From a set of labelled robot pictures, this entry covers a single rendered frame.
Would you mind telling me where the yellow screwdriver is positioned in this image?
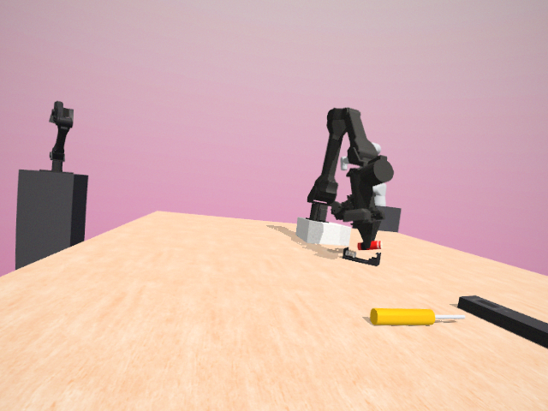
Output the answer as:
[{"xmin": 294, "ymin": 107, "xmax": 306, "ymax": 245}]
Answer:
[{"xmin": 370, "ymin": 308, "xmax": 466, "ymax": 325}]

